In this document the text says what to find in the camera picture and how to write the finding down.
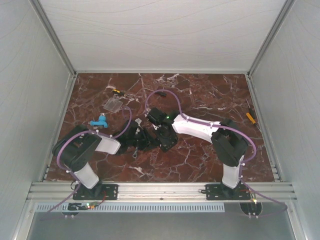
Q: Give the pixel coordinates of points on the silver combination wrench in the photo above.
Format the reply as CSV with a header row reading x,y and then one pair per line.
x,y
135,153

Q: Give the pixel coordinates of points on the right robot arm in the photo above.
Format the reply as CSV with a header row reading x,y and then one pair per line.
x,y
229,145

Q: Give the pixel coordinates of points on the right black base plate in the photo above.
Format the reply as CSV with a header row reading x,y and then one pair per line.
x,y
215,192

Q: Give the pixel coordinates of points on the yellow black small screwdriver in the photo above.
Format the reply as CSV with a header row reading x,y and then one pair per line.
x,y
118,92

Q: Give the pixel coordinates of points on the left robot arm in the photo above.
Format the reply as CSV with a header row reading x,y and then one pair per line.
x,y
74,151

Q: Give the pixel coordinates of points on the thin black screwdriver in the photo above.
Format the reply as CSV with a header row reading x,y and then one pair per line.
x,y
250,110

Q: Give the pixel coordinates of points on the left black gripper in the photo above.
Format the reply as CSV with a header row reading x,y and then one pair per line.
x,y
149,143

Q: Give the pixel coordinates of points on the grey slotted cable duct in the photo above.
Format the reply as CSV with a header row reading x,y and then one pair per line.
x,y
112,207

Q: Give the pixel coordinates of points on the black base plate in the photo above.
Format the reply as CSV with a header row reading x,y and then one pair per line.
x,y
215,192
99,192

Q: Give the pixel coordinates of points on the black handle screwdriver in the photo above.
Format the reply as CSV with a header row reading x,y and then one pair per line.
x,y
161,93

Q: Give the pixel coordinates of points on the orange handle screwdriver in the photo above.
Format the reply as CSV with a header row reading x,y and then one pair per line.
x,y
250,117

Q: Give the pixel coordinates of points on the clear plastic fuse box lid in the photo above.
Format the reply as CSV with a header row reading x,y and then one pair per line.
x,y
113,105

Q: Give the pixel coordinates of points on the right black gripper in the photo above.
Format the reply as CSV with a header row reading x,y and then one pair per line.
x,y
165,144

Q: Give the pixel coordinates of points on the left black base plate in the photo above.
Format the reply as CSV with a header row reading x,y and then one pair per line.
x,y
99,192

